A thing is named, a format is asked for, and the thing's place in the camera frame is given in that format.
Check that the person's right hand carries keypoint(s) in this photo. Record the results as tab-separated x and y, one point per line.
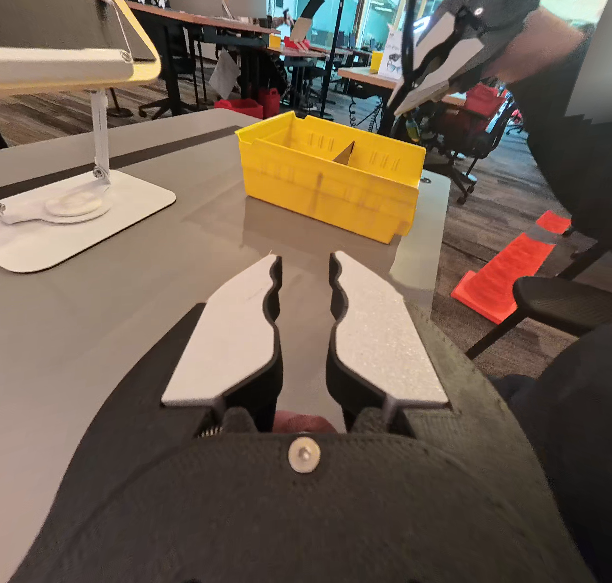
540	47

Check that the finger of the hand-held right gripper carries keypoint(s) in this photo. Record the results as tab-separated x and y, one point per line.
449	71
445	40

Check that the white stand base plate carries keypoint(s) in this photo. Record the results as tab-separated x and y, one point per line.
86	224

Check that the yellow plastic bin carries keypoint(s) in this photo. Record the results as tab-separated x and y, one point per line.
325	186

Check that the black chair with armrest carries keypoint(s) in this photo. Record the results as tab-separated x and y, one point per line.
564	306

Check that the orange traffic cone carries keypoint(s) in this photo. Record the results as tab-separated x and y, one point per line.
507	277

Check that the person's right forearm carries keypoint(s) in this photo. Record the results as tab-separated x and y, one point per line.
583	143

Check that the background wooden desk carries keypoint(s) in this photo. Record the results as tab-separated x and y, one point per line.
191	17
382	78

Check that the red plastic bin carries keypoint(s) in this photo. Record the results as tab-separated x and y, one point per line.
239	108
271	103

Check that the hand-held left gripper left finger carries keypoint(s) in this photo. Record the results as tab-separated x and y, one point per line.
220	353

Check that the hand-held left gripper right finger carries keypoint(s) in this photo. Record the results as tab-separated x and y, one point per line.
392	353

